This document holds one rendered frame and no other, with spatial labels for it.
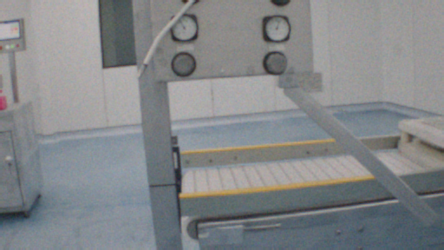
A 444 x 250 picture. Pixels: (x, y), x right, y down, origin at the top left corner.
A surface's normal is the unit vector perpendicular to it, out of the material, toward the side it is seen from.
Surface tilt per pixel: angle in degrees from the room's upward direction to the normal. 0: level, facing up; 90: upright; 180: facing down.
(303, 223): 90
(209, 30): 90
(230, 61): 90
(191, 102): 90
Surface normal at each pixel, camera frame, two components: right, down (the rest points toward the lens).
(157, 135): 0.08, 0.19
